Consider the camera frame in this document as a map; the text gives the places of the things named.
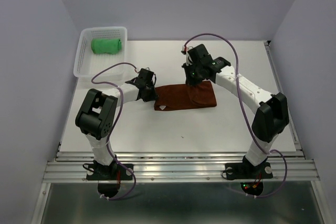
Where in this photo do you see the brown microfiber towel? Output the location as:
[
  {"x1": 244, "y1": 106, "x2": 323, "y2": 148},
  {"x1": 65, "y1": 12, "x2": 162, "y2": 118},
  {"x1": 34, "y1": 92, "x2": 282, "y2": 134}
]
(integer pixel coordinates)
[{"x1": 154, "y1": 81, "x2": 217, "y2": 111}]

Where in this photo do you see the green microfiber towel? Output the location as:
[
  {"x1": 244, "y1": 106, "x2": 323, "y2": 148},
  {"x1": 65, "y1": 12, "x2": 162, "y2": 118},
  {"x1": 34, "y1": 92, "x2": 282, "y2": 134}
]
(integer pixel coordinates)
[{"x1": 91, "y1": 39, "x2": 122, "y2": 55}]

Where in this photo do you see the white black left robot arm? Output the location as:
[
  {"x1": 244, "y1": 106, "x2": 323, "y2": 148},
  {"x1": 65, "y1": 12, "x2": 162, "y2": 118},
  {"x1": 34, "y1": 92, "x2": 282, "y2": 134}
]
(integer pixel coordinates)
[{"x1": 75, "y1": 68, "x2": 158, "y2": 179}]

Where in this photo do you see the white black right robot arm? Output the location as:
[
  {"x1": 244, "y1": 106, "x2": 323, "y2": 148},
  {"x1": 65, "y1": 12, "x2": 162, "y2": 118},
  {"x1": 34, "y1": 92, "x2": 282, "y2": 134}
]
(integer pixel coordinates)
[{"x1": 182, "y1": 44, "x2": 289, "y2": 177}]

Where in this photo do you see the white perforated plastic basket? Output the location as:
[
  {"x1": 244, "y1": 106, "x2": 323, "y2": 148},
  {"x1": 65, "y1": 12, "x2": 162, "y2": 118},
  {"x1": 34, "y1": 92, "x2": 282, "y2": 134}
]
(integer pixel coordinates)
[{"x1": 73, "y1": 26, "x2": 128, "y2": 79}]

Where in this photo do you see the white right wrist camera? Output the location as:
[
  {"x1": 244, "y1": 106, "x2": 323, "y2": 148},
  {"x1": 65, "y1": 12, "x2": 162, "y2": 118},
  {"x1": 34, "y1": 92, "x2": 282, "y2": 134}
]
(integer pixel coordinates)
[{"x1": 181, "y1": 46, "x2": 193, "y2": 66}]

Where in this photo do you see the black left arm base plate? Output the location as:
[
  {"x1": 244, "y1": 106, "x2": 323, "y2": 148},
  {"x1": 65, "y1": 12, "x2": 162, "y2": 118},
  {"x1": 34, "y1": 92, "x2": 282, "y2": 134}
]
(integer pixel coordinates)
[{"x1": 82, "y1": 161, "x2": 134, "y2": 182}]

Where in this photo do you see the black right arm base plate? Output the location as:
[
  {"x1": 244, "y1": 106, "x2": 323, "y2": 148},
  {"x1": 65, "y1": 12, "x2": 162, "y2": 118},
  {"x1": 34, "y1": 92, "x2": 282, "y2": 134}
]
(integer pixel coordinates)
[{"x1": 221, "y1": 160, "x2": 273, "y2": 180}]

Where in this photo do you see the aluminium mounting rail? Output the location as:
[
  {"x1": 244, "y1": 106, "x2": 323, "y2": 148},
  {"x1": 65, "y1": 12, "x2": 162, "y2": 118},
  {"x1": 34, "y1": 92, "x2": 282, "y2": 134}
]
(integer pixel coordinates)
[{"x1": 43, "y1": 151, "x2": 320, "y2": 183}]

